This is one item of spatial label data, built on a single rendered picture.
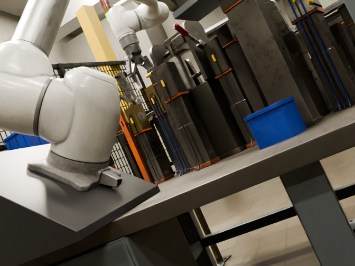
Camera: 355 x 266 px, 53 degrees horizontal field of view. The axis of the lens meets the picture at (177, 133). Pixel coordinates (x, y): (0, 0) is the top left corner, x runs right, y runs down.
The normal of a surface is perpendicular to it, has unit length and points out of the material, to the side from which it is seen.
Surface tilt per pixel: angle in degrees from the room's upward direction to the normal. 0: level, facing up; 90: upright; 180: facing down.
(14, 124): 134
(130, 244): 90
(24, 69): 78
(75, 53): 90
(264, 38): 90
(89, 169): 116
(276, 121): 90
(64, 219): 42
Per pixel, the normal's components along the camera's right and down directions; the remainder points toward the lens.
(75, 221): 0.26, -0.95
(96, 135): 0.50, 0.30
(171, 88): -0.57, 0.20
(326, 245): -0.31, 0.07
